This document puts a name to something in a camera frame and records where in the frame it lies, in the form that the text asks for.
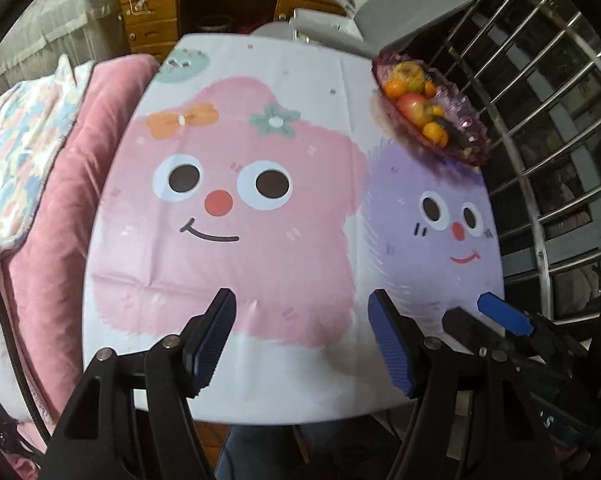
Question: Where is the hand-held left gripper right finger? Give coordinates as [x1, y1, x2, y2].
[368, 288, 564, 480]

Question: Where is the metal window railing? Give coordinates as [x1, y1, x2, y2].
[431, 0, 601, 326]

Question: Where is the pink blanket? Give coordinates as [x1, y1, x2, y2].
[0, 55, 161, 461]

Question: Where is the black cable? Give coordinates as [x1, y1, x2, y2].
[0, 260, 51, 446]

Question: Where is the cartoon printed tablecloth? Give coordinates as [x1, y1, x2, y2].
[83, 32, 506, 426]

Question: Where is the floral pastel quilt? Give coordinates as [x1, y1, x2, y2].
[0, 57, 96, 261]

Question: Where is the purple glass fruit bowl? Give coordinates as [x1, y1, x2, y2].
[371, 51, 492, 167]

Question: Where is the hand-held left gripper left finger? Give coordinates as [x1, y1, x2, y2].
[40, 287, 238, 480]

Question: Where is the yellow pear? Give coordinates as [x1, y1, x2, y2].
[391, 61, 426, 92]

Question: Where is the white ruffled bed sheet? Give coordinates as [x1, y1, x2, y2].
[0, 0, 127, 92]

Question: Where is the wooden desk with drawers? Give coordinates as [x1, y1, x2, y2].
[118, 0, 381, 61]

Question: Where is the grey white office chair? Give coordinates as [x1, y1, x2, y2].
[253, 0, 476, 58]

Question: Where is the metal pot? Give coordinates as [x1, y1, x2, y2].
[196, 15, 232, 34]

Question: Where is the red apple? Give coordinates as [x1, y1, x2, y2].
[397, 92, 434, 127]

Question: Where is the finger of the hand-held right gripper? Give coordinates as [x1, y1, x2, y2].
[477, 291, 587, 361]
[441, 307, 531, 361]

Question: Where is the large orange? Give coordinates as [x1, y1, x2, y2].
[423, 121, 450, 148]

